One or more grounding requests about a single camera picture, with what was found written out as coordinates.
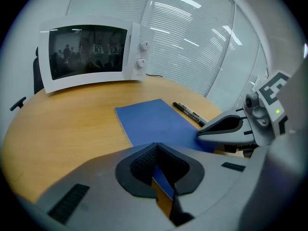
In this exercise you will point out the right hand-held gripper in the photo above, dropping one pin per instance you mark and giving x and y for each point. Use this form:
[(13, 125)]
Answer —
[(269, 97)]

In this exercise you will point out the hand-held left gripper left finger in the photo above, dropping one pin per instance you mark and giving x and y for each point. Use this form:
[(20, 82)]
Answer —
[(103, 201)]

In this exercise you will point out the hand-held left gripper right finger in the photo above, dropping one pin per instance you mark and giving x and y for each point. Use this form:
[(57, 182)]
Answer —
[(216, 177)]

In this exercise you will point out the clear ballpoint pen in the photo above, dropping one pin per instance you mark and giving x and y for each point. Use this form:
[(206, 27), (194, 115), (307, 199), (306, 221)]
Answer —
[(196, 112)]

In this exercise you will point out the black marker pen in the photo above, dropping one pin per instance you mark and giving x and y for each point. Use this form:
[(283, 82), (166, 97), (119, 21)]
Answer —
[(185, 109)]

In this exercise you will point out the blue notebook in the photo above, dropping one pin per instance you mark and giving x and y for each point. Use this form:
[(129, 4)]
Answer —
[(154, 121)]

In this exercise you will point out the round wooden table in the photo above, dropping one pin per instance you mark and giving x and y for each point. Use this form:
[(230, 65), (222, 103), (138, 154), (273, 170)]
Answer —
[(60, 129)]

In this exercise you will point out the black office chair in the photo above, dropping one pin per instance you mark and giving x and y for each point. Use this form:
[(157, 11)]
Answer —
[(38, 76)]

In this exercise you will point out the glass partition with blinds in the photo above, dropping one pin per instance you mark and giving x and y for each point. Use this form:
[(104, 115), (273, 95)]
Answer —
[(192, 44)]

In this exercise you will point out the white microwave oven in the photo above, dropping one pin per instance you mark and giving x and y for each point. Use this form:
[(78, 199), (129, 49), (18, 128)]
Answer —
[(84, 52)]

